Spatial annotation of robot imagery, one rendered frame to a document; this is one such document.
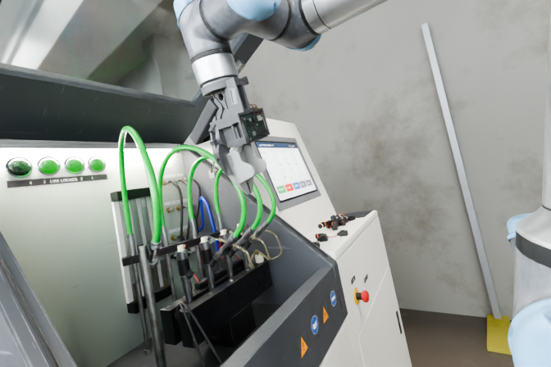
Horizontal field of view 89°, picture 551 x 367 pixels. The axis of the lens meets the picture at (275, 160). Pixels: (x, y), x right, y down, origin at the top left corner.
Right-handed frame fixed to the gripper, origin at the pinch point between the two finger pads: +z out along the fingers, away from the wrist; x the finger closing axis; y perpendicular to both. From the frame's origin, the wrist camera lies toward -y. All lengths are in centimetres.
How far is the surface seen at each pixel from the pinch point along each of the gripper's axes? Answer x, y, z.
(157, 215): -13.4, -9.4, -0.8
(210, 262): 3.0, -24.0, 20.2
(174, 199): 19, -56, 7
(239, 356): -14.3, 1.0, 24.8
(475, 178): 191, 27, 69
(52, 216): -18, -52, -4
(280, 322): -3.4, 1.2, 27.3
